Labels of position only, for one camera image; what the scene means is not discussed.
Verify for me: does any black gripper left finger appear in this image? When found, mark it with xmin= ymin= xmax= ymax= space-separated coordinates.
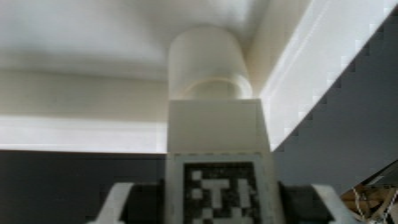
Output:
xmin=86 ymin=182 xmax=163 ymax=224

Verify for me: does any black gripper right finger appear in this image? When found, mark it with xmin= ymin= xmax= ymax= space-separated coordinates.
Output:
xmin=278 ymin=184 xmax=362 ymax=224

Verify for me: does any white table leg with tag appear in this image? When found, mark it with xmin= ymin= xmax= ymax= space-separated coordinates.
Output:
xmin=161 ymin=98 xmax=287 ymax=224

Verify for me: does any white square tabletop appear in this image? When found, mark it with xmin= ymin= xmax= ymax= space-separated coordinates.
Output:
xmin=0 ymin=0 xmax=398 ymax=153

